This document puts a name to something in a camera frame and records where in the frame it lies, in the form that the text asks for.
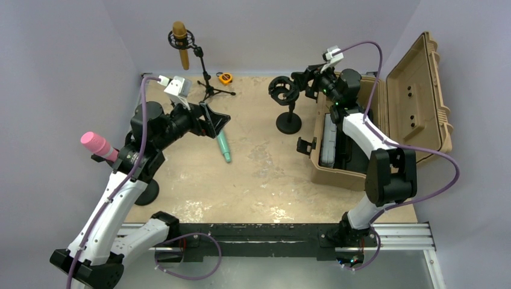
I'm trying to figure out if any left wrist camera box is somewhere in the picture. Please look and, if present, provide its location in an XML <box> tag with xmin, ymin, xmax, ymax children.
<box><xmin>163</xmin><ymin>76</ymin><xmax>192</xmax><ymax>111</ymax></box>

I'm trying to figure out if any pink microphone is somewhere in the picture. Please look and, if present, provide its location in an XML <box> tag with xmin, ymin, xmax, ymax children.
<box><xmin>80</xmin><ymin>131</ymin><xmax>119</xmax><ymax>162</ymax></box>

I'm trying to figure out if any tan plastic case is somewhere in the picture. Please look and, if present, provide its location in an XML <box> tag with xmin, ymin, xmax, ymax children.
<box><xmin>297</xmin><ymin>31</ymin><xmax>453</xmax><ymax>191</ymax></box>

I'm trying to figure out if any grey box in case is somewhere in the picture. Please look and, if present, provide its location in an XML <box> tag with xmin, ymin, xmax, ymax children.
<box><xmin>319</xmin><ymin>113</ymin><xmax>337</xmax><ymax>169</ymax></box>

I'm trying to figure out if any purple cable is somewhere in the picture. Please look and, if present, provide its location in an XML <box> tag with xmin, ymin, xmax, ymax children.
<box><xmin>66</xmin><ymin>75</ymin><xmax>171</xmax><ymax>289</ymax></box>
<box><xmin>337</xmin><ymin>40</ymin><xmax>461</xmax><ymax>272</ymax></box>

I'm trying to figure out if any black tripod microphone stand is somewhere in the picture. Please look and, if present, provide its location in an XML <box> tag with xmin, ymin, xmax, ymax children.
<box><xmin>168</xmin><ymin>30</ymin><xmax>237</xmax><ymax>116</ymax></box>

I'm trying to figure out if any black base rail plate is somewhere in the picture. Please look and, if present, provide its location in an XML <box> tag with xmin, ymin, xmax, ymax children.
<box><xmin>155</xmin><ymin>223</ymin><xmax>377</xmax><ymax>262</ymax></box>

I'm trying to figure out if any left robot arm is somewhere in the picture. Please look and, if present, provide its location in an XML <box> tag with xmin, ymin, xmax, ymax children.
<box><xmin>50</xmin><ymin>101</ymin><xmax>231</xmax><ymax>288</ymax></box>

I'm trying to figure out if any orange tape measure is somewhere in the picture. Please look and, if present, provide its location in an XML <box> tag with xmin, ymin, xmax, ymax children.
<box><xmin>216</xmin><ymin>72</ymin><xmax>233</xmax><ymax>85</ymax></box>

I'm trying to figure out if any mint green microphone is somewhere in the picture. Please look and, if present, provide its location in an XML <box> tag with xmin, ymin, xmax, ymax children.
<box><xmin>216</xmin><ymin>130</ymin><xmax>232</xmax><ymax>163</ymax></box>

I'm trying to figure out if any black tray in case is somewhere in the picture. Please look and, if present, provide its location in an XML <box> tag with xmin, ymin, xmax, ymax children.
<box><xmin>334</xmin><ymin>128</ymin><xmax>369</xmax><ymax>174</ymax></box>

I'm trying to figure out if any gold microphone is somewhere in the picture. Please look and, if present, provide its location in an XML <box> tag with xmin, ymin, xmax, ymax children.
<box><xmin>172</xmin><ymin>21</ymin><xmax>189</xmax><ymax>70</ymax></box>

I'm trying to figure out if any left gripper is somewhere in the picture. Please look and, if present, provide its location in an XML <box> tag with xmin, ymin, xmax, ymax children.
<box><xmin>154</xmin><ymin>95</ymin><xmax>229</xmax><ymax>151</ymax></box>

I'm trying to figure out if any black round-base stand with shockmount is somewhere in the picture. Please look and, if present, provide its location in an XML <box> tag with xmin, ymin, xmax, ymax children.
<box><xmin>268</xmin><ymin>76</ymin><xmax>302</xmax><ymax>135</ymax></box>

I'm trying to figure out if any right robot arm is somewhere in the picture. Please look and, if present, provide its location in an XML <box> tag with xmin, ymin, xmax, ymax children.
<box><xmin>291</xmin><ymin>67</ymin><xmax>417</xmax><ymax>246</ymax></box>

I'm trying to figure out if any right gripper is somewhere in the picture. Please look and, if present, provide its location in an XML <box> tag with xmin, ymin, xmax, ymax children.
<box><xmin>293</xmin><ymin>61</ymin><xmax>342</xmax><ymax>105</ymax></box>

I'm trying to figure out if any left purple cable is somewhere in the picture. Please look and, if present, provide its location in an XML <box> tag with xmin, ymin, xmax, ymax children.
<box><xmin>66</xmin><ymin>75</ymin><xmax>171</xmax><ymax>289</ymax></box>

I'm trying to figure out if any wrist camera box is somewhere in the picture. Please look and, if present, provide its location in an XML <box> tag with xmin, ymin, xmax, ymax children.
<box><xmin>319</xmin><ymin>46</ymin><xmax>344</xmax><ymax>73</ymax></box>
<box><xmin>163</xmin><ymin>76</ymin><xmax>192</xmax><ymax>111</ymax></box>

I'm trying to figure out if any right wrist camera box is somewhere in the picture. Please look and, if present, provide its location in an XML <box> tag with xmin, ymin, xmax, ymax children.
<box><xmin>319</xmin><ymin>46</ymin><xmax>344</xmax><ymax>73</ymax></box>

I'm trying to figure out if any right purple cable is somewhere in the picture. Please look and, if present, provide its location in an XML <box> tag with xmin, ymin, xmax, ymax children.
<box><xmin>337</xmin><ymin>40</ymin><xmax>461</xmax><ymax>272</ymax></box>

